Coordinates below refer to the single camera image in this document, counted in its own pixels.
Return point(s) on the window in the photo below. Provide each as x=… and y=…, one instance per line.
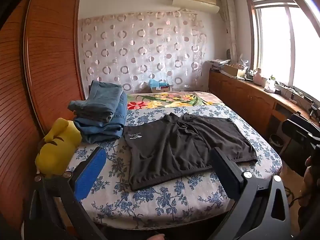
x=275, y=42

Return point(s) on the circle patterned wall curtain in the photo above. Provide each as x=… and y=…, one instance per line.
x=140, y=50

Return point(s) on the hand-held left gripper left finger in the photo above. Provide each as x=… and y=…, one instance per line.
x=90, y=172

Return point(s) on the wooden cabinet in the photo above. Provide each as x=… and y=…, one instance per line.
x=245, y=97

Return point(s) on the stack of papers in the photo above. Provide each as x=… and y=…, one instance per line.
x=220, y=63

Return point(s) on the wooden slatted wardrobe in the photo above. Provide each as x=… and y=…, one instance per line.
x=50, y=55

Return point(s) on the dark waste bin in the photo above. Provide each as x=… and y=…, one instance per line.
x=276, y=142

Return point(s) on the patterned window curtain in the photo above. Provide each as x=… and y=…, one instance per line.
x=228, y=25

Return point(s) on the pink jug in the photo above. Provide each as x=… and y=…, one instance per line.
x=257, y=76

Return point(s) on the cream air conditioner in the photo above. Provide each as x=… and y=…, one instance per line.
x=195, y=0

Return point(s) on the colourful floral blanket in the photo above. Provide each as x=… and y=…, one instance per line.
x=162, y=100

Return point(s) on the light blue folded jeans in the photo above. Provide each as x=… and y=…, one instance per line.
x=102, y=97

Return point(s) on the dark blue folded jeans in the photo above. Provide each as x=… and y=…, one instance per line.
x=100, y=132

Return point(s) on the yellow plush toy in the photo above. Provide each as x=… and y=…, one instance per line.
x=55, y=150

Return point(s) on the black pants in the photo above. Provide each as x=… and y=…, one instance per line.
x=175, y=150

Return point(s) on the open cardboard box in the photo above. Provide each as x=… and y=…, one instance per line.
x=232, y=70

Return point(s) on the blue floral bedsheet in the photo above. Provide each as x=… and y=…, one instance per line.
x=162, y=200

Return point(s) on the white cup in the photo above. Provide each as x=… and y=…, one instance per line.
x=264, y=81

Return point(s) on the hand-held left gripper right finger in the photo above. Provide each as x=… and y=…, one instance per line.
x=227, y=172

